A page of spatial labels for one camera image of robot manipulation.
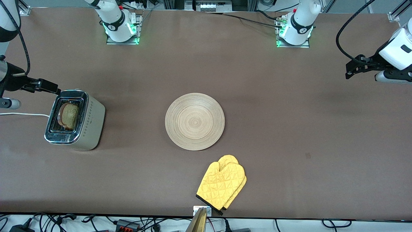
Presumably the slice of brown bread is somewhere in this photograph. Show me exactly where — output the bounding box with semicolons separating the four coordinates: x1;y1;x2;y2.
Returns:
57;102;80;131

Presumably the round wooden plate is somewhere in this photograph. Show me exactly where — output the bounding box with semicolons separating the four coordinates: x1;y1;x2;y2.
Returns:
165;93;225;151

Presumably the silver two-slot toaster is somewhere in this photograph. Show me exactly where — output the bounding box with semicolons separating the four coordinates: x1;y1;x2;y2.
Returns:
44;89;106;151

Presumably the black power adapter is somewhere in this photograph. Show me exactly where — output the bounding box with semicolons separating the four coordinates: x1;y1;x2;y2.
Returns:
9;224;35;232

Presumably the black orange connector block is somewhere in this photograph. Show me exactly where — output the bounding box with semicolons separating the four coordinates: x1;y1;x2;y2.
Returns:
115;219;141;231

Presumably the yellow quilted oven mitt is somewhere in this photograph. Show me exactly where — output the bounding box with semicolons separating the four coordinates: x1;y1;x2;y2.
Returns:
218;155;248;216
196;161;246;216

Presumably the grey power strip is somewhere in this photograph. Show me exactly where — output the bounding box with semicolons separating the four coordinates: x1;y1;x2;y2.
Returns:
195;0;233;13

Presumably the white toaster power cable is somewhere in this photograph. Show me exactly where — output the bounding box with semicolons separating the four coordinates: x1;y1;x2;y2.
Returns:
0;112;51;118

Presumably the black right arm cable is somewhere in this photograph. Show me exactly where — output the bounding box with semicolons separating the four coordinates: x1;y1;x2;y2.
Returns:
0;0;31;78

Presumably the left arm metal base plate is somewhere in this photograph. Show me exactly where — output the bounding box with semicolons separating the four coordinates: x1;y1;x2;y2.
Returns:
276;16;311;49

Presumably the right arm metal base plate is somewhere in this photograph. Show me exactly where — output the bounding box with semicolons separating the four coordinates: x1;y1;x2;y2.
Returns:
106;14;142;45

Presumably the black cable on table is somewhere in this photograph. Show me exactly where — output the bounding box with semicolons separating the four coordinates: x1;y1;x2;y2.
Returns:
222;10;284;28

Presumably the black tangled cable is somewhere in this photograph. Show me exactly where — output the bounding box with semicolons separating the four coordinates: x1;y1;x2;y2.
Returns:
32;211;78;232

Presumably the black looped cable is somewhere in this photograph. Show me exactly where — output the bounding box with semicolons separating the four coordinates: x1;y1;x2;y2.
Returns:
322;219;352;228

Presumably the gold metal camera stand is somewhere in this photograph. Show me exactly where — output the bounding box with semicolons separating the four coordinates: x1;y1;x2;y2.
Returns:
185;207;207;232

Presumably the white table edge bracket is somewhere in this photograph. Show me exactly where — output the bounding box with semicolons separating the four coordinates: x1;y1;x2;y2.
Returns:
193;206;212;217

